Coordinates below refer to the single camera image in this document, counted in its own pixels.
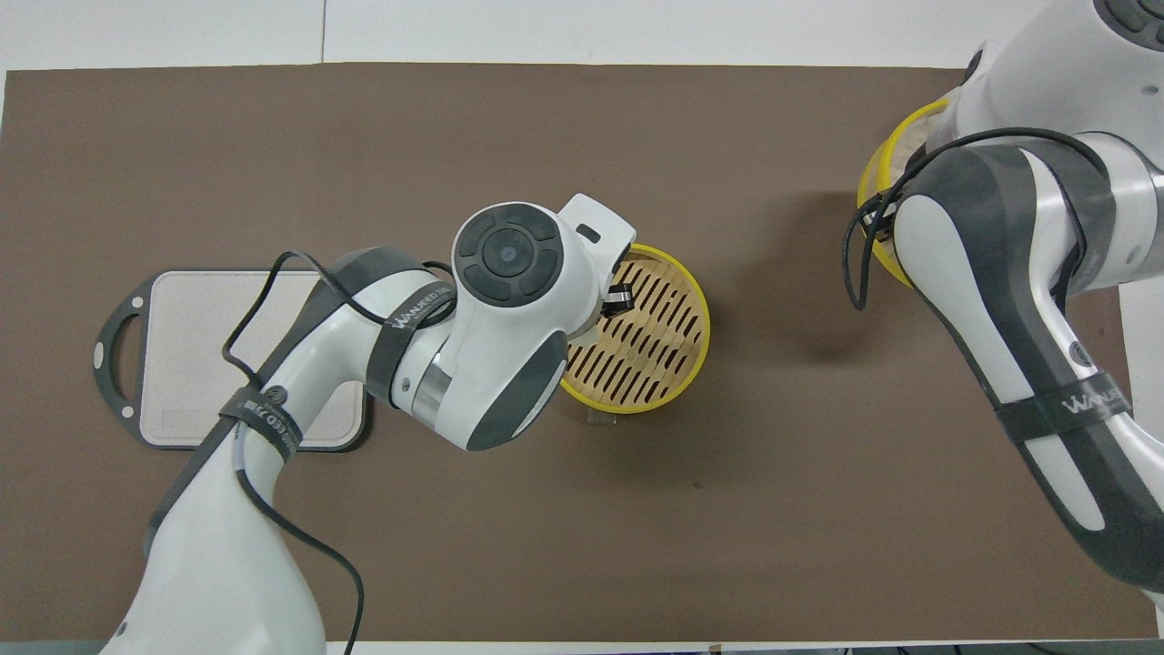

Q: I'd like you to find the yellow bamboo steamer basket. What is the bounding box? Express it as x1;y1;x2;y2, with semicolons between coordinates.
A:
557;243;711;426

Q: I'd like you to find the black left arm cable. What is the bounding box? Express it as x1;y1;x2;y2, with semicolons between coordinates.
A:
221;250;456;655

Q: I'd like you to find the brown table mat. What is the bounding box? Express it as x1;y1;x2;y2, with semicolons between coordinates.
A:
0;62;1158;643

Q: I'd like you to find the white cutting board grey rim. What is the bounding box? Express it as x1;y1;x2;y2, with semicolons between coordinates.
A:
93;268;372;453

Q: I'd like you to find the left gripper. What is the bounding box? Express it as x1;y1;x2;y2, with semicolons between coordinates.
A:
557;193;637;317

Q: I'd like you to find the yellow steamer tier with liner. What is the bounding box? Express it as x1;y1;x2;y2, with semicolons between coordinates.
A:
857;98;954;288

